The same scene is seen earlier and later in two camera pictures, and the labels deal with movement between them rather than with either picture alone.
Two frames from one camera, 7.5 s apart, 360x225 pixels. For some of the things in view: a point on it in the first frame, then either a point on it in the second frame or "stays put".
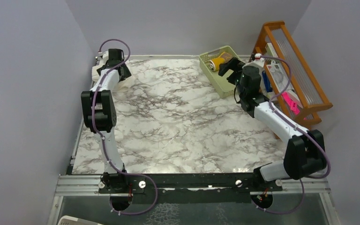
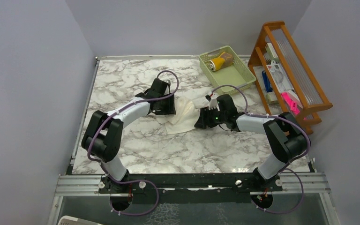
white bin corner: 69,220 stays put
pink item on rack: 292,104 stays put
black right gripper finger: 234,64 -> 207,117
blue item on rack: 268,87 stays put
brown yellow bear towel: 213,63 stays put
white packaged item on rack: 280,79 stays put
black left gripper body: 126,73 -> 166,106
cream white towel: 95,75 -> 189,103
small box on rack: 270,51 stays put
